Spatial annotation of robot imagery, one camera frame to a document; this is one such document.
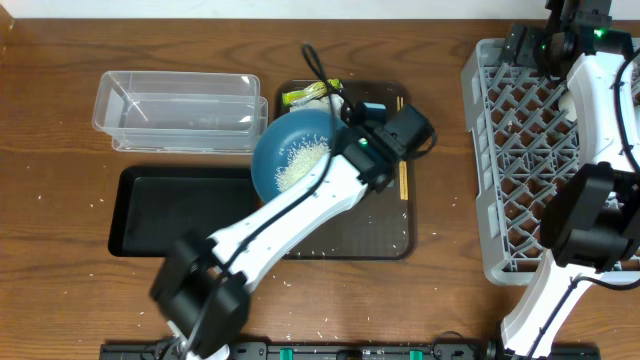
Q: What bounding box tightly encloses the wooden chopstick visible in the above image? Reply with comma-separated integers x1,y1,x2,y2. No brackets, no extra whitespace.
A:
399,96,410,202
397,96,409,201

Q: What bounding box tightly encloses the white tissue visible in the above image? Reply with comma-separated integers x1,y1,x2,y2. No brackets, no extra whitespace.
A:
304,94,344,116

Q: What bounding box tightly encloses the green yellow snack wrapper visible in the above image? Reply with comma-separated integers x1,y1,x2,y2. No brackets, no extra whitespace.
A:
281,81,329,107

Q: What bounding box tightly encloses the pile of white rice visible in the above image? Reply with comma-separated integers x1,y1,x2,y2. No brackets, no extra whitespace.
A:
274,135,330,192

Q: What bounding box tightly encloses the dark blue plate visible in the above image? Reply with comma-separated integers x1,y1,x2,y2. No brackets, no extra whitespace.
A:
251,109,331,203

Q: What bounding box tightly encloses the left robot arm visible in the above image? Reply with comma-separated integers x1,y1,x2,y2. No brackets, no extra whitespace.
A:
150,105,436,359

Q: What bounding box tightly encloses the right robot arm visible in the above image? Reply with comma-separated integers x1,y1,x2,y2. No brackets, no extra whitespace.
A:
496,0,639,359

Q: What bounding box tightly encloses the grey dishwasher rack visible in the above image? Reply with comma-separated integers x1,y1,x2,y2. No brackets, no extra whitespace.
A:
459,37,640,287

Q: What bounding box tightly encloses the dark brown serving tray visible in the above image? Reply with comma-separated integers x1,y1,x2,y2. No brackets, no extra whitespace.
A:
285,79,416,261

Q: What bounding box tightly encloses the black plastic bin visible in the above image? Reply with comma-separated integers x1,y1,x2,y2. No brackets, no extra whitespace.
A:
108,165,258,257

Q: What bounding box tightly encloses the clear plastic bin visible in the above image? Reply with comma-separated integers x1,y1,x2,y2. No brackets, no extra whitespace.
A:
92,71,268,155

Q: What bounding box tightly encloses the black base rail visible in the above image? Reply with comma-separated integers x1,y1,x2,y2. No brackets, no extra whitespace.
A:
98,340,601,360

